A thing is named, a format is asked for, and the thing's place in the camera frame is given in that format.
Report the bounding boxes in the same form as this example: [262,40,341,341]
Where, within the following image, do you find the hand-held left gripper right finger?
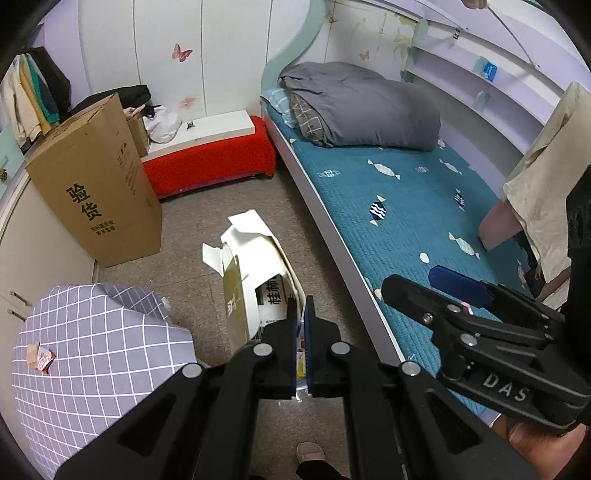
[304,294,539,480]

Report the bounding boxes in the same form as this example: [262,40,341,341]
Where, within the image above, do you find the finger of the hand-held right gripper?
[381,274,548,357]
[427,265,565,334]

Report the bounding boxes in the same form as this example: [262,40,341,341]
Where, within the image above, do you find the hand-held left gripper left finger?
[54,295,298,480]

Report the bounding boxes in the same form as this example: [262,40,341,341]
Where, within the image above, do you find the orange white plastic bag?
[294,298,309,404]

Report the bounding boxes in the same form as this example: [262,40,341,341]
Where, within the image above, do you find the white green carton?
[255,272,296,340]

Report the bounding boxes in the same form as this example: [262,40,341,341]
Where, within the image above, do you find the white olive carton box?
[202,209,306,354]

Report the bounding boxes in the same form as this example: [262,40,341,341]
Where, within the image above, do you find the person's right hand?
[492,413,591,480]

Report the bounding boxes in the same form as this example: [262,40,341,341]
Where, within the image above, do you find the person's bare leg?
[479,200,522,252]

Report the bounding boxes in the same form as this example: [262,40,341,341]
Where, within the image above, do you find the teal bed sheet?
[265,90,573,416]

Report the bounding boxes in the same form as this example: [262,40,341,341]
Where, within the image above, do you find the pink slipper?
[295,442,326,462]

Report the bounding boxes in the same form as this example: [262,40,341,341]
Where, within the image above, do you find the beige shorts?
[503,80,591,284]

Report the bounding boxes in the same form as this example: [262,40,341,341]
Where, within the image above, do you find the grey checked tablecloth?
[11,282,195,478]

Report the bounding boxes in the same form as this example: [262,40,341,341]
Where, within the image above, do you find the grey quilt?
[279,62,441,152]

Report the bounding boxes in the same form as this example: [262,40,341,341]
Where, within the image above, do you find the grey checked blanket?
[290,91,333,145]

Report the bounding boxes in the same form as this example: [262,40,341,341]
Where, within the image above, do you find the red bench with white top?
[140,110,277,199]

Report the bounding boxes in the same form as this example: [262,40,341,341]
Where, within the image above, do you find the light blue striped pillow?
[261,88,298,129]

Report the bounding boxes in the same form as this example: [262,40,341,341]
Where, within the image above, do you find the thin metal rod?
[488,4,542,69]

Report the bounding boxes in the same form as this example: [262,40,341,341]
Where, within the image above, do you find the large cardboard box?
[25,92,163,268]

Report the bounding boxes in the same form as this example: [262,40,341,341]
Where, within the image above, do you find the cream cabinet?
[0,175,98,324]

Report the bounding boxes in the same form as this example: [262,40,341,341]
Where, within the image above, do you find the mint curved headboard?
[261,0,334,100]

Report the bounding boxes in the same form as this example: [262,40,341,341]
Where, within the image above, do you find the black bag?
[71,84,153,116]

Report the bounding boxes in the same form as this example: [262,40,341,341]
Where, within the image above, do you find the mint drawer unit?
[0,127,26,185]

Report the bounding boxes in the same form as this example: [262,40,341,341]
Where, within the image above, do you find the teal hanging shirt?
[25,55,61,134]

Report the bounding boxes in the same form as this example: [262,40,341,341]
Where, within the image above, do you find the black hanging jacket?
[32,46,72,123]

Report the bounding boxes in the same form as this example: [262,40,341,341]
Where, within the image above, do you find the beige hanging garment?
[0,58,35,146]

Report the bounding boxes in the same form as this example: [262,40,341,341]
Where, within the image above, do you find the white bed frame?
[260,97,416,370]

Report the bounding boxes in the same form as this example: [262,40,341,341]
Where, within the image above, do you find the lavender wall shelves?
[399,0,591,158]

